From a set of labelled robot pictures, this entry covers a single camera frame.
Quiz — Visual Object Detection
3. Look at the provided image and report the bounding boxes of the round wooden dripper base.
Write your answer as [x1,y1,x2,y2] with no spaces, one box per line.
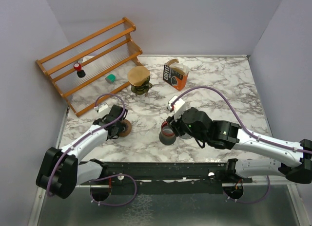
[118,119,132,137]

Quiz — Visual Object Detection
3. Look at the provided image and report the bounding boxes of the grey carafe with red lid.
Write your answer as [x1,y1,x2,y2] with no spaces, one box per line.
[159,121,176,146]

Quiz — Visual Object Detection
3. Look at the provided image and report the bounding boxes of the olive green glass dripper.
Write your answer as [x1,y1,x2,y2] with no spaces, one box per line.
[131,77,153,97]

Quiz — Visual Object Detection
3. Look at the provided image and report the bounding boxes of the brown paper coffee filter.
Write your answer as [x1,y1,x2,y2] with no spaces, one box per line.
[127,66,150,86]

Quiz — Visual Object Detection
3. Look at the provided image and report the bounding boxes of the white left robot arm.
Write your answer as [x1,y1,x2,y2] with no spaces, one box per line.
[36,105,131,199]

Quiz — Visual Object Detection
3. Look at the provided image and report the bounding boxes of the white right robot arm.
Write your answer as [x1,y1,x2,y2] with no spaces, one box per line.
[166,107,312,184]

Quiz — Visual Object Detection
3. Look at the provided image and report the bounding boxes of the orange coffee filter box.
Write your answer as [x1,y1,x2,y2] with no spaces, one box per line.
[163,64,190,91]

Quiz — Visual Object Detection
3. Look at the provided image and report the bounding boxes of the green small block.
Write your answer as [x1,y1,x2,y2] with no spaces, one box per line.
[105,74,116,83]

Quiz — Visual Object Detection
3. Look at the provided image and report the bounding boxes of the brown filters in box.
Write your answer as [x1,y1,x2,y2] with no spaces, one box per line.
[165,58,188,75]

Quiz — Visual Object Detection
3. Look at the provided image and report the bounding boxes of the orange wooden shelf rack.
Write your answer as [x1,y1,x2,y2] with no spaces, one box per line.
[35,17,143,117]

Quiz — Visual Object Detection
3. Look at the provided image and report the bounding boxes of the red black stamp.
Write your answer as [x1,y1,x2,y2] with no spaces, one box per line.
[74,63,86,78]

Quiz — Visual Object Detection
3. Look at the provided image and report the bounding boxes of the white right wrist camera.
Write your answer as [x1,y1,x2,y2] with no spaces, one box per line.
[167,95,186,121]

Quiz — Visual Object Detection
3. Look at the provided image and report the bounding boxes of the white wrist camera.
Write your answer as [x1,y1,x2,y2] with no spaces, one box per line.
[167,95,186,121]
[94,103,110,116]

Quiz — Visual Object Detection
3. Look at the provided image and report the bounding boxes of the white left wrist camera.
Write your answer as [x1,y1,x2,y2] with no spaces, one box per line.
[94,103,110,116]

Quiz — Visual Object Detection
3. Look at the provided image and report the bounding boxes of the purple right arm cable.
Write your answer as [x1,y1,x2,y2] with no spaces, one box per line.
[170,86,312,204]

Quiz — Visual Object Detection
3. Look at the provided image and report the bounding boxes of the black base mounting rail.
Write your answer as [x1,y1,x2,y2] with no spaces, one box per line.
[48,161,254,195]

